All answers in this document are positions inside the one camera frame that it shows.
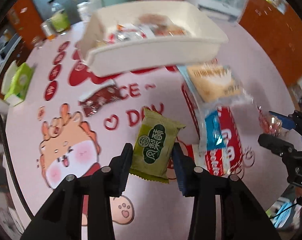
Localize green pastry packet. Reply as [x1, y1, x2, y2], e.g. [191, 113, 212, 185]
[129, 108, 186, 184]

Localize small nut packet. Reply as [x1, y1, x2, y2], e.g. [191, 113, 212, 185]
[257, 106, 282, 137]

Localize red white blue snack bag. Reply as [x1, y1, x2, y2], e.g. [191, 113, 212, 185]
[181, 83, 243, 177]

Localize beige cracker packet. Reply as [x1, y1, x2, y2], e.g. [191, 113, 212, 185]
[177, 63, 253, 106]

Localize dark red snack packet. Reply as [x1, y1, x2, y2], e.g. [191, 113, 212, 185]
[78, 79, 122, 117]

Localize green tissue box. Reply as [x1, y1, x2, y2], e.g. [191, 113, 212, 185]
[1, 60, 35, 106]

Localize clear packet brown cookies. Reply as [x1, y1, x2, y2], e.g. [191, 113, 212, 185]
[138, 14, 188, 36]

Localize orange white snack bar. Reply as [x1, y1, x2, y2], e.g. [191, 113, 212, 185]
[107, 24, 146, 43]

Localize white plastic storage bin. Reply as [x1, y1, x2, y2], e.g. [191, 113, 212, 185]
[77, 0, 229, 77]

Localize small metal can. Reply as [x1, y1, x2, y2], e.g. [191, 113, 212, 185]
[40, 21, 57, 41]

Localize green liquid glass bottle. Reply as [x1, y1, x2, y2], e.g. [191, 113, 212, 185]
[48, 0, 70, 34]

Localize translucent plastic bottle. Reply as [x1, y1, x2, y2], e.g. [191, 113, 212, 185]
[77, 0, 103, 23]

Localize black cable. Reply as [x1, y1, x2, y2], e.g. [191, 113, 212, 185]
[0, 100, 36, 221]

